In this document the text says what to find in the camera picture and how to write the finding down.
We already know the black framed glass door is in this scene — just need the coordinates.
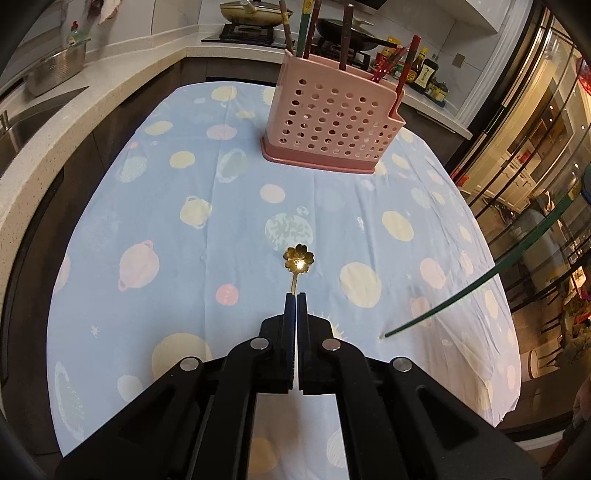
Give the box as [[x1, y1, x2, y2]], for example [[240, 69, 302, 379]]
[[443, 0, 591, 444]]

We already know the dark red chopstick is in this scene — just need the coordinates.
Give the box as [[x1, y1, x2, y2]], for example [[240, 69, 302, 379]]
[[307, 0, 322, 60], [339, 4, 355, 72]]

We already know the large dark sauce bottle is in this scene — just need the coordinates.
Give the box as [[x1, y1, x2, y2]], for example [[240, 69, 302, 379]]
[[418, 60, 439, 93]]

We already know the black wok with lid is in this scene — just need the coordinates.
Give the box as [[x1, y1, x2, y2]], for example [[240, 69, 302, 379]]
[[316, 17, 407, 52]]

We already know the pink perforated utensil holder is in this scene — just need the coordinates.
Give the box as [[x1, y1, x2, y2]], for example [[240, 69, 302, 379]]
[[260, 50, 406, 175]]

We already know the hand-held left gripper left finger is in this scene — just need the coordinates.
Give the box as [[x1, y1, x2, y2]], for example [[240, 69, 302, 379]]
[[55, 292, 297, 480]]

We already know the beige pan with lid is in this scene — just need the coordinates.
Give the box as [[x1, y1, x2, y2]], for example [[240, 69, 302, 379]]
[[219, 0, 282, 26]]

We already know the steel sink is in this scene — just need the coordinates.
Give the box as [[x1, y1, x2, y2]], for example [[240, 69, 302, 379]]
[[0, 85, 88, 176]]

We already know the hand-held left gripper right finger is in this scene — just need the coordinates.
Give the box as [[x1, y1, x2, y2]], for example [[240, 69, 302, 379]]
[[298, 292, 541, 480]]

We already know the gold flower spoon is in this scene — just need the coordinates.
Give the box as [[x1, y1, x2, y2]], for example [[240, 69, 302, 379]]
[[283, 244, 315, 295]]

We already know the dish soap bottle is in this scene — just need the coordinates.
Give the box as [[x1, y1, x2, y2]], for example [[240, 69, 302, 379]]
[[65, 21, 90, 47]]

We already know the green chopstick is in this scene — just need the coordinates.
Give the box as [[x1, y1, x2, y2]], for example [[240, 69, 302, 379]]
[[298, 0, 311, 58], [385, 191, 573, 337]]

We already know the slim dark sauce bottle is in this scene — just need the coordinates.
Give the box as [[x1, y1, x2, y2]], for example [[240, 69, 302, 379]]
[[406, 47, 428, 86]]

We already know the white hanging towel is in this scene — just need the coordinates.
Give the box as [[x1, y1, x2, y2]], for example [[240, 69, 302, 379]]
[[88, 0, 121, 24]]

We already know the blue planet print tablecloth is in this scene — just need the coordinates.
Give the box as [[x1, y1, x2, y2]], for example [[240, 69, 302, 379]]
[[46, 82, 520, 480]]

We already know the steel basin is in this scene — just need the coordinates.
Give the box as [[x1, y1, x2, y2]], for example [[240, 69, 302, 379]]
[[23, 39, 90, 97]]

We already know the black gas stove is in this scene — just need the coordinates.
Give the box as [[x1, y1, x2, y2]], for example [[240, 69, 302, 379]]
[[201, 21, 375, 70]]

